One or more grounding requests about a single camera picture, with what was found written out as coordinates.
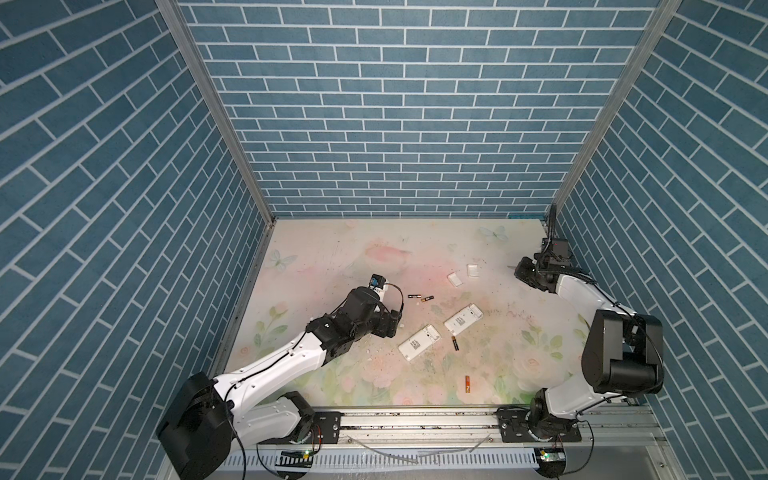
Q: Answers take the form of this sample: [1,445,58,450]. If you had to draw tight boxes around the left aluminium corner post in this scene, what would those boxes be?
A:
[156,0,275,227]

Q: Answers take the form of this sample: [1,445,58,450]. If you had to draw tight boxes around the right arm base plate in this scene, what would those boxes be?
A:
[494,406,582,443]

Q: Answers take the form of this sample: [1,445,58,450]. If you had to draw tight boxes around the white slotted cable duct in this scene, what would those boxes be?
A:
[218,448,539,474]

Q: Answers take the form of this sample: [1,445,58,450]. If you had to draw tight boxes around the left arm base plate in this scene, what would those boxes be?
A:
[262,411,343,445]

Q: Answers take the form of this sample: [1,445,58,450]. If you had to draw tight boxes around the white remote control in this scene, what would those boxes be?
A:
[444,304,484,336]
[398,325,441,361]

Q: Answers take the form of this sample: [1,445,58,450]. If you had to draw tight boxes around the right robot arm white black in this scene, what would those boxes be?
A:
[515,233,664,439]

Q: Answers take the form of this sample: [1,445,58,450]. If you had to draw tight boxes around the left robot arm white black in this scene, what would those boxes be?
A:
[156,275,403,479]

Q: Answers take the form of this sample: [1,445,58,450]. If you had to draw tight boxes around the aluminium front rail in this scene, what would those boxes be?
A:
[315,404,667,449]

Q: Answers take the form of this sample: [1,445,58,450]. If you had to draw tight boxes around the right aluminium corner post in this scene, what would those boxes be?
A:
[546,0,682,226]

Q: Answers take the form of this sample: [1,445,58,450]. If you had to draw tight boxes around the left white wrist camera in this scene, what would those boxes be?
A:
[369,274,387,290]

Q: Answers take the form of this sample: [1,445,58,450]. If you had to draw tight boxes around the aluminium corner post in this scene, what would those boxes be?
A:
[156,0,275,227]
[546,0,682,226]

